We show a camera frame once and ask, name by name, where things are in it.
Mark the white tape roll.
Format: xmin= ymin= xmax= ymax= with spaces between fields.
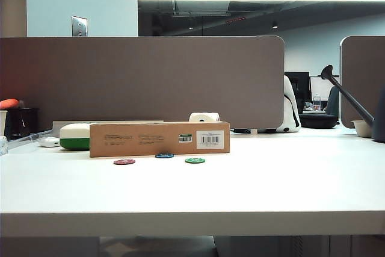
xmin=188 ymin=112 xmax=221 ymax=123

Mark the black seat cushion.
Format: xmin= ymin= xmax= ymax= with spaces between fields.
xmin=300 ymin=113 xmax=338 ymax=129

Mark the narrow brown desk divider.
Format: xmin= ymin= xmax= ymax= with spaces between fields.
xmin=340 ymin=35 xmax=385 ymax=129

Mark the small white earbud case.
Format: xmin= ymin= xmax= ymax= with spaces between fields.
xmin=38 ymin=137 xmax=61 ymax=148

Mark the white paper cup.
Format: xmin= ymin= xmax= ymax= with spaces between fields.
xmin=0 ymin=109 xmax=8 ymax=136

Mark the wide brown desk divider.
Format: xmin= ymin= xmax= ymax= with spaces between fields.
xmin=0 ymin=36 xmax=286 ymax=130

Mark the gray watering can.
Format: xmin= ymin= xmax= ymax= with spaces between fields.
xmin=321 ymin=64 xmax=385 ymax=143

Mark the white and green oval case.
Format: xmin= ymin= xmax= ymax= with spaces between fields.
xmin=59 ymin=122 xmax=99 ymax=151

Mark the metal wall outlet plate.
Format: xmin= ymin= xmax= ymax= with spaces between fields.
xmin=71 ymin=15 xmax=88 ymax=37

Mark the clear acrylic tray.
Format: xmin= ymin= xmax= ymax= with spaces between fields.
xmin=7 ymin=129 xmax=54 ymax=149

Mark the black mesh container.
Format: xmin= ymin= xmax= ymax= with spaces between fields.
xmin=5 ymin=107 xmax=40 ymax=140

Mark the brown cardboard box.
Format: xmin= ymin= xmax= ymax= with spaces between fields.
xmin=89 ymin=121 xmax=231 ymax=158

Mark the dark office chair back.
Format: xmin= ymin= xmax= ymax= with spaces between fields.
xmin=326 ymin=85 xmax=340 ymax=116

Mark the white paper bowl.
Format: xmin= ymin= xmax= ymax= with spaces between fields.
xmin=351 ymin=119 xmax=375 ymax=138

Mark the orange rounded object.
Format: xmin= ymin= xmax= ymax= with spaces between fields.
xmin=0 ymin=98 xmax=20 ymax=110

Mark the black computer monitor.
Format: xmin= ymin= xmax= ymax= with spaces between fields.
xmin=285 ymin=71 xmax=310 ymax=110

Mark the white and black plush figure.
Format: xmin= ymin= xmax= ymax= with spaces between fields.
xmin=275 ymin=75 xmax=302 ymax=134

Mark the bright white monitor screen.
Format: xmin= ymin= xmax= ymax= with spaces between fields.
xmin=310 ymin=75 xmax=340 ymax=101

